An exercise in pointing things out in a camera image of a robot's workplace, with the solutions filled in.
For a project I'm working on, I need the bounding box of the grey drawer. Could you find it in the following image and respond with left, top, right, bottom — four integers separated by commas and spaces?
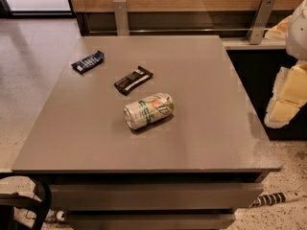
50, 183, 263, 211
67, 214, 235, 230

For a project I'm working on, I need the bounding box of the black snack bar wrapper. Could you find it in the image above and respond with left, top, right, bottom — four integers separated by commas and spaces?
114, 66, 154, 96

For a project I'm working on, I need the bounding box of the grey lower drawer front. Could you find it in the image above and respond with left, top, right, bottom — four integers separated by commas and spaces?
67, 214, 235, 230

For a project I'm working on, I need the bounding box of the black chair frame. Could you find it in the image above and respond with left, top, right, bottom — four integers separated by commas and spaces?
0, 177, 52, 230

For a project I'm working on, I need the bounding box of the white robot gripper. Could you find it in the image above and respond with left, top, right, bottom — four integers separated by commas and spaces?
264, 0, 307, 128

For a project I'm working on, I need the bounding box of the horizontal metal rail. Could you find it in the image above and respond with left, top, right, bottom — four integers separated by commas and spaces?
88, 27, 272, 35

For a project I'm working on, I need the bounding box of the black white striped cable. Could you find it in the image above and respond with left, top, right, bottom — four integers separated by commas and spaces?
248, 190, 307, 209

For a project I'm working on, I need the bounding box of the blue snack bar wrapper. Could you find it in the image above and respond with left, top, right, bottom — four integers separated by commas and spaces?
71, 51, 105, 75

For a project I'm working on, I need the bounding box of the grey upper drawer front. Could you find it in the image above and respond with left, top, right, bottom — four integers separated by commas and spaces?
50, 183, 263, 211

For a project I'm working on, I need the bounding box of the white green 7up can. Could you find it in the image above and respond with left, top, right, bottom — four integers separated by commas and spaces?
124, 93, 174, 130

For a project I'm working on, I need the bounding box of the left metal rail bracket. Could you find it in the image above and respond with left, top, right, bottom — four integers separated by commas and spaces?
113, 0, 130, 36

